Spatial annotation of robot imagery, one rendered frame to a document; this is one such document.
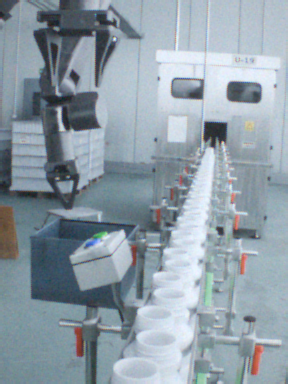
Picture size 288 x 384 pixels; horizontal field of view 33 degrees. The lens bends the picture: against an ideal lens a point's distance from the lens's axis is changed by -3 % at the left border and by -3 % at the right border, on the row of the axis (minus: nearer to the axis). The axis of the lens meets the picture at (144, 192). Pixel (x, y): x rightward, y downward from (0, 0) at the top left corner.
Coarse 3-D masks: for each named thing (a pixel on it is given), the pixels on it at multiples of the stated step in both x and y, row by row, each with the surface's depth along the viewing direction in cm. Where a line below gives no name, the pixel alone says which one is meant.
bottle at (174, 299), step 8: (160, 288) 56; (168, 288) 56; (160, 296) 56; (168, 296) 56; (176, 296) 56; (184, 296) 54; (152, 304) 55; (160, 304) 53; (168, 304) 53; (176, 304) 53; (184, 304) 54; (176, 312) 53; (184, 312) 54; (176, 320) 53; (184, 320) 55; (176, 328) 53; (184, 328) 54; (176, 336) 53; (184, 336) 53; (192, 336) 54; (184, 344) 53; (184, 352) 53; (184, 360) 54; (184, 368) 54; (184, 376) 54
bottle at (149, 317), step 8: (144, 312) 50; (152, 312) 51; (160, 312) 51; (168, 312) 50; (136, 320) 49; (144, 320) 48; (152, 320) 47; (160, 320) 47; (168, 320) 48; (136, 328) 49; (144, 328) 48; (152, 328) 47; (160, 328) 47; (168, 328) 48; (136, 336) 49; (128, 352) 49; (176, 368) 48
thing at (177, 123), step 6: (168, 114) 570; (174, 114) 568; (180, 114) 566; (168, 120) 570; (174, 120) 569; (180, 120) 568; (186, 120) 567; (168, 126) 571; (174, 126) 570; (180, 126) 569; (186, 126) 568; (168, 132) 572; (174, 132) 571; (180, 132) 570; (186, 132) 569; (168, 138) 573; (174, 138) 572; (180, 138) 571; (186, 138) 570
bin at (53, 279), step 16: (64, 224) 191; (80, 224) 190; (96, 224) 189; (112, 224) 188; (128, 224) 188; (32, 240) 162; (48, 240) 160; (64, 240) 160; (80, 240) 191; (128, 240) 165; (32, 256) 162; (48, 256) 162; (64, 256) 161; (32, 272) 163; (48, 272) 162; (64, 272) 162; (128, 272) 172; (32, 288) 164; (48, 288) 163; (64, 288) 162; (96, 288) 161; (128, 288) 175; (144, 288) 185; (80, 304) 162; (112, 304) 161
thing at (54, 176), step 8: (56, 168) 99; (48, 176) 97; (56, 176) 97; (64, 176) 97; (72, 176) 97; (56, 192) 98; (72, 192) 99; (64, 200) 99; (72, 200) 99; (64, 208) 100; (72, 208) 100
